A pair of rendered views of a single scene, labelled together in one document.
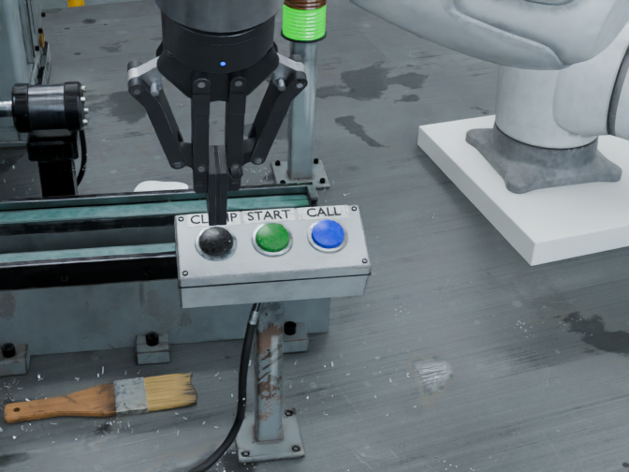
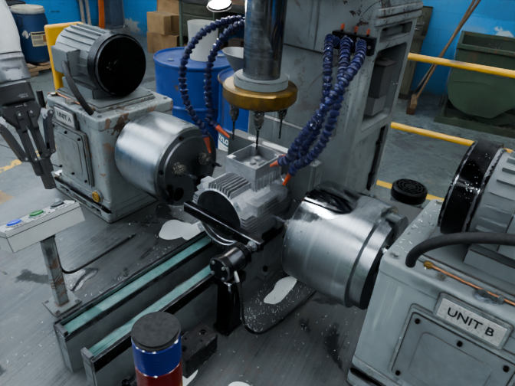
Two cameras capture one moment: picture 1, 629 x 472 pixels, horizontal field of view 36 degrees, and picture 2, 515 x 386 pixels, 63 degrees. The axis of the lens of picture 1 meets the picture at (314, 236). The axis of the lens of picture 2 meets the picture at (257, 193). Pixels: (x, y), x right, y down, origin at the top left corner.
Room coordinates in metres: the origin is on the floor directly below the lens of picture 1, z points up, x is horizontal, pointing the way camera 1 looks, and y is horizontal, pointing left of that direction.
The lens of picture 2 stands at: (1.61, -0.14, 1.64)
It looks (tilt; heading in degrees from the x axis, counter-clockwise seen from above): 31 degrees down; 136
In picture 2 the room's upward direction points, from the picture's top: 5 degrees clockwise
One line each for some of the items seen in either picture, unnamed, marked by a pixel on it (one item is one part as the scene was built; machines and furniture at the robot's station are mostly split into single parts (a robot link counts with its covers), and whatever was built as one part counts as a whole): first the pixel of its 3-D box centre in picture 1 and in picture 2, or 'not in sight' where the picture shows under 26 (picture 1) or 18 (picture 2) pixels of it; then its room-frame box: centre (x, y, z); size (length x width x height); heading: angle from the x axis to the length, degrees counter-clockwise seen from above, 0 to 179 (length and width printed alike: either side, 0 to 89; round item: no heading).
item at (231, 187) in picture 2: not in sight; (243, 202); (0.89, 0.50, 1.01); 0.20 x 0.19 x 0.19; 100
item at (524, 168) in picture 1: (537, 136); not in sight; (1.32, -0.33, 0.86); 0.22 x 0.18 x 0.06; 17
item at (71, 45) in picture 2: not in sight; (89, 95); (0.27, 0.36, 1.16); 0.33 x 0.26 x 0.42; 10
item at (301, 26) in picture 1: (303, 19); not in sight; (1.28, 0.03, 1.05); 0.06 x 0.06 x 0.04
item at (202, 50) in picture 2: not in sight; (201, 40); (-0.91, 1.61, 0.99); 0.24 x 0.22 x 0.24; 22
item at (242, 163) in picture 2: not in sight; (254, 167); (0.88, 0.54, 1.11); 0.12 x 0.11 x 0.07; 100
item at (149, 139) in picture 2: not in sight; (155, 152); (0.54, 0.44, 1.04); 0.37 x 0.25 x 0.25; 10
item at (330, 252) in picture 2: not in sight; (354, 248); (1.21, 0.56, 1.04); 0.41 x 0.25 x 0.25; 10
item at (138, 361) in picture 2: not in sight; (157, 345); (1.28, 0.03, 1.19); 0.06 x 0.06 x 0.04
